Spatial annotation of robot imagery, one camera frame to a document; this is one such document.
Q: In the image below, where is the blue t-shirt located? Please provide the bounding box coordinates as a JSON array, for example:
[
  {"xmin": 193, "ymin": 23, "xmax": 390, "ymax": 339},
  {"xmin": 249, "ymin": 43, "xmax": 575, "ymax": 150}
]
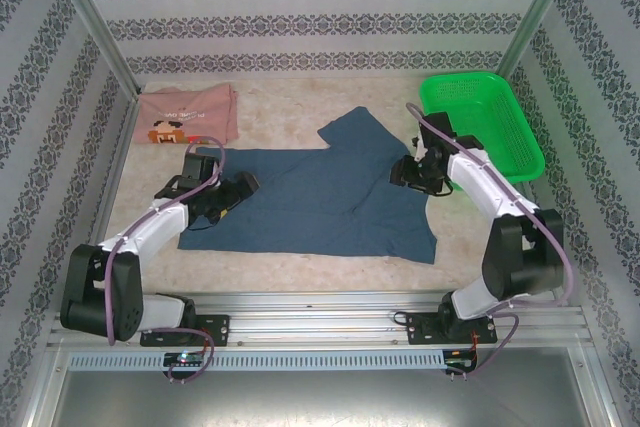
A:
[{"xmin": 177, "ymin": 106, "xmax": 439, "ymax": 264}]

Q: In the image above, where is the pink pixel-print t-shirt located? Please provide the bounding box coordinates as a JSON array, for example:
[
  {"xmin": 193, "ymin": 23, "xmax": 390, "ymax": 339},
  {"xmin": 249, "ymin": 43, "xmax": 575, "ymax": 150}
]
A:
[{"xmin": 133, "ymin": 82, "xmax": 240, "ymax": 147}]

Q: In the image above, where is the green plastic basket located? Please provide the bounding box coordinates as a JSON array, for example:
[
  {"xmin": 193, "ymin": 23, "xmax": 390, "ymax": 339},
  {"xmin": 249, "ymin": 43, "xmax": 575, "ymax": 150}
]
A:
[{"xmin": 418, "ymin": 70, "xmax": 546, "ymax": 186}]

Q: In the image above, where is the left circuit board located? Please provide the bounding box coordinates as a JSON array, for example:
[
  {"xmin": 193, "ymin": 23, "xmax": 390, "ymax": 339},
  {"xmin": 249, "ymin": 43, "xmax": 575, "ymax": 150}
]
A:
[{"xmin": 163, "ymin": 352, "xmax": 207, "ymax": 367}]

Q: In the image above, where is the circuit board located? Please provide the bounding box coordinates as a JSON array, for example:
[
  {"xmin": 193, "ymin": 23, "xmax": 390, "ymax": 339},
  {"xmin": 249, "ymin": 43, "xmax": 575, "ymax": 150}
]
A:
[
  {"xmin": 446, "ymin": 349, "xmax": 479, "ymax": 368},
  {"xmin": 163, "ymin": 352, "xmax": 207, "ymax": 367}
]

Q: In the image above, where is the right circuit board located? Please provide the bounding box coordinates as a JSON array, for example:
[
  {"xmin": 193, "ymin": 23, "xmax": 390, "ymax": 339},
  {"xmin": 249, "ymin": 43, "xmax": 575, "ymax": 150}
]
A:
[{"xmin": 446, "ymin": 349, "xmax": 479, "ymax": 368}]

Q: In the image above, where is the grey metal sheet tray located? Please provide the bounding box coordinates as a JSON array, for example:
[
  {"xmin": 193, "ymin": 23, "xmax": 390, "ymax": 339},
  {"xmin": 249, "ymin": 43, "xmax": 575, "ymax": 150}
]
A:
[{"xmin": 24, "ymin": 369, "xmax": 614, "ymax": 427}]

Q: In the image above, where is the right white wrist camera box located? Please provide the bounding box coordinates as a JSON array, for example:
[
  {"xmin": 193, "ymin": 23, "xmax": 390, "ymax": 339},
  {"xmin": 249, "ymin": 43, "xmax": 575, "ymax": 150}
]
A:
[{"xmin": 408, "ymin": 132, "xmax": 427, "ymax": 161}]

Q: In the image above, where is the left aluminium side rail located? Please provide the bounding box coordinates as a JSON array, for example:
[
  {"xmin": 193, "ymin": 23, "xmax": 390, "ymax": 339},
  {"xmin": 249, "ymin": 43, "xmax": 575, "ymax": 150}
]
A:
[{"xmin": 67, "ymin": 89, "xmax": 144, "ymax": 309}]

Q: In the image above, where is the aluminium side rail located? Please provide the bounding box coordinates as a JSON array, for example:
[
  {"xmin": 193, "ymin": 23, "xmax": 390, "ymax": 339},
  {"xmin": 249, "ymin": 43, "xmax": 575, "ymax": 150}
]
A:
[
  {"xmin": 492, "ymin": 81, "xmax": 571, "ymax": 306},
  {"xmin": 67, "ymin": 89, "xmax": 144, "ymax": 309}
]

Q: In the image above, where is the right aluminium side rail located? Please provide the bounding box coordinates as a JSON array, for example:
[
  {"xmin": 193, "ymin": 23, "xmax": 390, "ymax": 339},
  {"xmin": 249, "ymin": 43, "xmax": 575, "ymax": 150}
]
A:
[{"xmin": 492, "ymin": 81, "xmax": 571, "ymax": 306}]

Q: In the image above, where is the left black mount plate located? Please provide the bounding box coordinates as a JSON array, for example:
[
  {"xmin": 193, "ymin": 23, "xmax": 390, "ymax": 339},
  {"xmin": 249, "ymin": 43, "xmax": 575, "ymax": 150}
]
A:
[{"xmin": 139, "ymin": 314, "xmax": 231, "ymax": 347}]

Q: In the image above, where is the black mount plate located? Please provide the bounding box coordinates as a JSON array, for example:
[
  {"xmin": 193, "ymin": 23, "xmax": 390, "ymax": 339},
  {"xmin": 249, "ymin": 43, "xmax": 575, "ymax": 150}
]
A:
[
  {"xmin": 139, "ymin": 314, "xmax": 231, "ymax": 347},
  {"xmin": 407, "ymin": 310, "xmax": 499, "ymax": 346}
]

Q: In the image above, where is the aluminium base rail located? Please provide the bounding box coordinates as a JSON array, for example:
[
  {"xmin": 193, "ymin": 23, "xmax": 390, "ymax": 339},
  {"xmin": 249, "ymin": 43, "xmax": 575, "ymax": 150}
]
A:
[{"xmin": 49, "ymin": 290, "xmax": 590, "ymax": 349}]

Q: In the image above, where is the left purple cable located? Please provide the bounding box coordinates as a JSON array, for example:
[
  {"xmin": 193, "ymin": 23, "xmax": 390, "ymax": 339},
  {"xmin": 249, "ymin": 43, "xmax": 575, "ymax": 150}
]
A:
[{"xmin": 104, "ymin": 135, "xmax": 229, "ymax": 384}]

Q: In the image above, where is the purple cable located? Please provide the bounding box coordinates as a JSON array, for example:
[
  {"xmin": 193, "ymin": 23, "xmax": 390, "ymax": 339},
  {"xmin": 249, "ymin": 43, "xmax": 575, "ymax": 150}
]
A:
[
  {"xmin": 104, "ymin": 135, "xmax": 229, "ymax": 384},
  {"xmin": 405, "ymin": 102, "xmax": 576, "ymax": 383}
]

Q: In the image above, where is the right black mount plate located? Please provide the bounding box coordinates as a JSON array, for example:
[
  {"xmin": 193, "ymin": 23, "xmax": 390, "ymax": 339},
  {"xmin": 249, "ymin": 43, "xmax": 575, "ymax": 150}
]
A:
[{"xmin": 407, "ymin": 310, "xmax": 499, "ymax": 346}]

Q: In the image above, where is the grey slotted cable duct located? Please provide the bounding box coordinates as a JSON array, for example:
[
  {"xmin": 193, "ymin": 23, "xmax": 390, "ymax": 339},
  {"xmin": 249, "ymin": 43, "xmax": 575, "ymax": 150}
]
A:
[{"xmin": 67, "ymin": 350, "xmax": 446, "ymax": 372}]

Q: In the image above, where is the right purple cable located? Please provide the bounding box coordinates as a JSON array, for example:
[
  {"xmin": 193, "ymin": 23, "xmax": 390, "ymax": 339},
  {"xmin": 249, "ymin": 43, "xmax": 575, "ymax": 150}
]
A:
[{"xmin": 405, "ymin": 102, "xmax": 576, "ymax": 383}]

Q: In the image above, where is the right aluminium frame post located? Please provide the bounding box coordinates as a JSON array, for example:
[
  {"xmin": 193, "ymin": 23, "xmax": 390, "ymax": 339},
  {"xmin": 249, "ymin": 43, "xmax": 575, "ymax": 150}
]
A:
[{"xmin": 492, "ymin": 0, "xmax": 585, "ymax": 94}]

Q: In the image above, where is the aluminium frame post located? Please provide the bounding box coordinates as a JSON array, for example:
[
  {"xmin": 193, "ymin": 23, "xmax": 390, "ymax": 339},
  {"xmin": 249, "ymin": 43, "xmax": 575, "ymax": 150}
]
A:
[
  {"xmin": 42, "ymin": 0, "xmax": 142, "ymax": 97},
  {"xmin": 492, "ymin": 0, "xmax": 585, "ymax": 94}
]

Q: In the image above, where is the left aluminium frame post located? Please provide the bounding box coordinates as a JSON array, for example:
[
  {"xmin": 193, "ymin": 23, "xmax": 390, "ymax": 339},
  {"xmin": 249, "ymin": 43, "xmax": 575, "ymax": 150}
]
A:
[{"xmin": 42, "ymin": 0, "xmax": 142, "ymax": 97}]

